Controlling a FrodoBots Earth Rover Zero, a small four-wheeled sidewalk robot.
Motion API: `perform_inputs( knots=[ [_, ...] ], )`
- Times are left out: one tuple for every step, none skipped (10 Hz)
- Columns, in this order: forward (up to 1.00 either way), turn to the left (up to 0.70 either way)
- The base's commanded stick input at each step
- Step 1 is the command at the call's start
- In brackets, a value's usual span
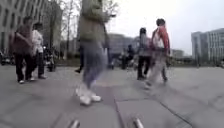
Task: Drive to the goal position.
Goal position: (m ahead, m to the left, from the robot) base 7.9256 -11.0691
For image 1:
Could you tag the group of people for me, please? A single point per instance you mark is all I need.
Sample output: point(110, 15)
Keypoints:
point(127, 57)

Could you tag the low grey building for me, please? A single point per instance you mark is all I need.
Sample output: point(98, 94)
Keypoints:
point(118, 42)

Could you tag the person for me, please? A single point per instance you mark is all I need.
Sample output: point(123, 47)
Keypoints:
point(37, 43)
point(22, 46)
point(90, 50)
point(144, 50)
point(80, 61)
point(160, 50)

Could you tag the bare tree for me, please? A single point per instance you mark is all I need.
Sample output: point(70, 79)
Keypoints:
point(111, 10)
point(69, 26)

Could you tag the parked scooters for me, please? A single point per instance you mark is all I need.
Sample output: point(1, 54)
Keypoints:
point(50, 60)

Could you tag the robot's own part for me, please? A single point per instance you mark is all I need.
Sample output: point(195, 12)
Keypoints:
point(138, 123)
point(74, 124)

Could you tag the grey paved plaza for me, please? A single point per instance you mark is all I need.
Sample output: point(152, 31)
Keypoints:
point(186, 100)

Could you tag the large grey building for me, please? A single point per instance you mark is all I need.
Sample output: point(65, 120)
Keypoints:
point(210, 45)

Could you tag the tall grey building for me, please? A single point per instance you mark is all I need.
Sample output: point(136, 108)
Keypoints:
point(13, 20)

